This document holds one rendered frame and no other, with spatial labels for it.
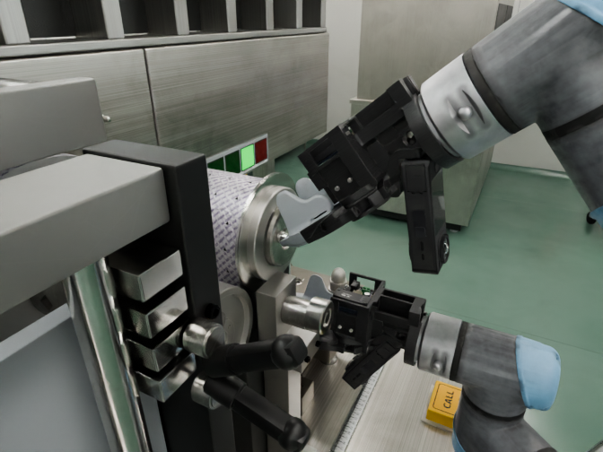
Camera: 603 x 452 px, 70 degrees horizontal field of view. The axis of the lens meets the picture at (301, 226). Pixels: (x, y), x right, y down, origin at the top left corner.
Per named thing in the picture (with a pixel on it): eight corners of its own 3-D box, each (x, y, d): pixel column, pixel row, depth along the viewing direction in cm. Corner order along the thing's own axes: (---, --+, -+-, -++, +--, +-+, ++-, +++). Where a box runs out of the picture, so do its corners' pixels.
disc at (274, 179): (240, 315, 49) (235, 193, 43) (237, 314, 49) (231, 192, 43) (300, 261, 61) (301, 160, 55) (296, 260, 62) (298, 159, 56)
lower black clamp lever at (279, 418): (294, 465, 18) (302, 447, 17) (199, 397, 19) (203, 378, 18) (309, 438, 19) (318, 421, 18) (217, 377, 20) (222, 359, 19)
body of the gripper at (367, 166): (324, 142, 46) (418, 70, 39) (369, 206, 47) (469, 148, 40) (290, 160, 40) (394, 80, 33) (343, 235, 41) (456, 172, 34)
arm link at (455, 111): (517, 123, 37) (511, 146, 31) (468, 151, 40) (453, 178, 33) (469, 50, 37) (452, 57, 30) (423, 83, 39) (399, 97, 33)
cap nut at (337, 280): (343, 296, 78) (344, 275, 76) (325, 291, 79) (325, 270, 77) (350, 286, 81) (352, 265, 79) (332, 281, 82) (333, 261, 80)
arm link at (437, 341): (455, 353, 59) (444, 395, 52) (422, 343, 60) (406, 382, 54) (465, 308, 55) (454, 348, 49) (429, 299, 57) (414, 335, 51)
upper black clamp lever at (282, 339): (301, 377, 15) (284, 345, 15) (210, 386, 18) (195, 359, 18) (317, 353, 17) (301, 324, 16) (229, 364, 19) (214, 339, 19)
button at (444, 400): (470, 437, 67) (473, 426, 66) (425, 419, 70) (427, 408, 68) (476, 404, 72) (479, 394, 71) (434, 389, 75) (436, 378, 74)
